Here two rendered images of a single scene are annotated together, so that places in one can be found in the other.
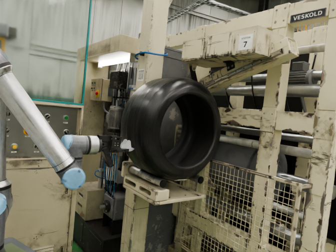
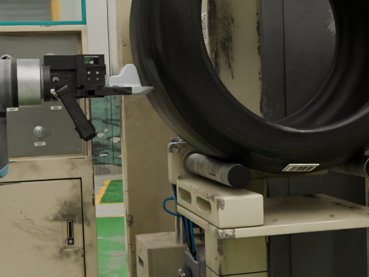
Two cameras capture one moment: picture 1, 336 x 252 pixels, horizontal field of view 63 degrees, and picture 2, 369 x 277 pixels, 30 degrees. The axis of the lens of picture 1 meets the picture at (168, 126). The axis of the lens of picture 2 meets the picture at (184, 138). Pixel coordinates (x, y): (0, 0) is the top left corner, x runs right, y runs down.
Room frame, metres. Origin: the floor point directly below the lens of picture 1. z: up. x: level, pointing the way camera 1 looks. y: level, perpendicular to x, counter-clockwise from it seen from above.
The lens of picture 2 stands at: (0.26, -0.44, 1.04)
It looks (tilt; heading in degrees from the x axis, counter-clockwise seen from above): 3 degrees down; 24
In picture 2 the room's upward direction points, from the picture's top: 2 degrees counter-clockwise
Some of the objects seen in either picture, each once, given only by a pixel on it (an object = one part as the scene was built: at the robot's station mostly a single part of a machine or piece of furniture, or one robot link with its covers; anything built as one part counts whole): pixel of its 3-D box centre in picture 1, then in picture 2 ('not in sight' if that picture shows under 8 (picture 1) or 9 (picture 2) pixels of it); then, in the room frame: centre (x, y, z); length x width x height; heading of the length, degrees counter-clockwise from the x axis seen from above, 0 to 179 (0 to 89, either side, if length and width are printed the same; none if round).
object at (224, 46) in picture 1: (227, 50); not in sight; (1.77, -0.32, 1.71); 0.61 x 0.25 x 0.15; 37
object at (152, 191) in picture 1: (144, 186); (214, 199); (1.60, 0.10, 0.84); 0.36 x 0.09 x 0.06; 37
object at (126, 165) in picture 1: (149, 167); (250, 159); (1.83, 0.10, 0.90); 0.40 x 0.03 x 0.10; 127
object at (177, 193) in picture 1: (163, 190); (278, 212); (1.69, -0.01, 0.80); 0.37 x 0.36 x 0.02; 127
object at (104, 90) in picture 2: (120, 149); (107, 90); (1.40, 0.23, 1.07); 0.09 x 0.05 x 0.02; 127
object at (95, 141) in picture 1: (92, 145); (31, 83); (1.33, 0.36, 1.09); 0.10 x 0.05 x 0.09; 37
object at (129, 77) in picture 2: (128, 145); (131, 79); (1.43, 0.20, 1.09); 0.09 x 0.03 x 0.06; 127
